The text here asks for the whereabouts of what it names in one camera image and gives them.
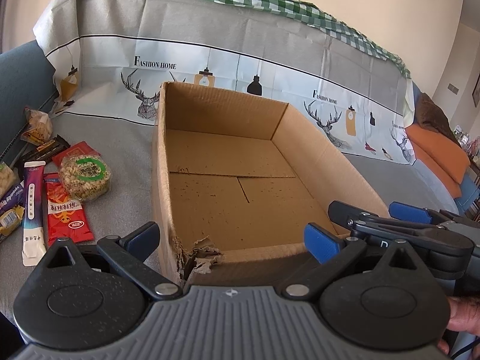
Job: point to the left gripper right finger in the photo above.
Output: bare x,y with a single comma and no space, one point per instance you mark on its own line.
334,258

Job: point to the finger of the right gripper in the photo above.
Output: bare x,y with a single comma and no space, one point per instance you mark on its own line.
345,215
409,213

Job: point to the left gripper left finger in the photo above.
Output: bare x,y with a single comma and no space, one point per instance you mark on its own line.
127,255

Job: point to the red snack bag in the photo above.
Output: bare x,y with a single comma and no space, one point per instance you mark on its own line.
65,215

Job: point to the round puffed grain snack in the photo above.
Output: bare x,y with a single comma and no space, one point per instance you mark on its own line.
85,177

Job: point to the purple white tube pack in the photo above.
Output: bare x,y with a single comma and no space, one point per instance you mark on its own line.
34,246

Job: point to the small red packet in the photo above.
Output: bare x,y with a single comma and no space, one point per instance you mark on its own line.
81,148

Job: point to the purple chocolate bar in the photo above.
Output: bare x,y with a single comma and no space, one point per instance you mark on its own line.
12,210

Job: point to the dark chocolate biscuit pack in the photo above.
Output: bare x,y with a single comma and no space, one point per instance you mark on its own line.
44,152

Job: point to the white puffed snack pack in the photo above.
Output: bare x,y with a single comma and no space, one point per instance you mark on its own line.
8,178

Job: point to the clear bag of crackers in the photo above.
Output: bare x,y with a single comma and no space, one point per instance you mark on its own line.
39,127

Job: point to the person's right hand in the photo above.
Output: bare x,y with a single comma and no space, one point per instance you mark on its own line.
465,315

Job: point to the orange cushion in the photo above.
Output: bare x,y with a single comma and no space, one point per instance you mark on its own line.
441,155

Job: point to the brown blanket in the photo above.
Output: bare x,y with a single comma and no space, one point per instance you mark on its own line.
431,117

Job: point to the brown cardboard box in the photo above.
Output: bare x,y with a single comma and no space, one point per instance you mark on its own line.
235,180

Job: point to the blue sofa cushion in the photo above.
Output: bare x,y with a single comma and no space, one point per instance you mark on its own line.
26,81

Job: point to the grey printed sofa cover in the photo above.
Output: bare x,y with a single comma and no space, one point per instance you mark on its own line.
111,58

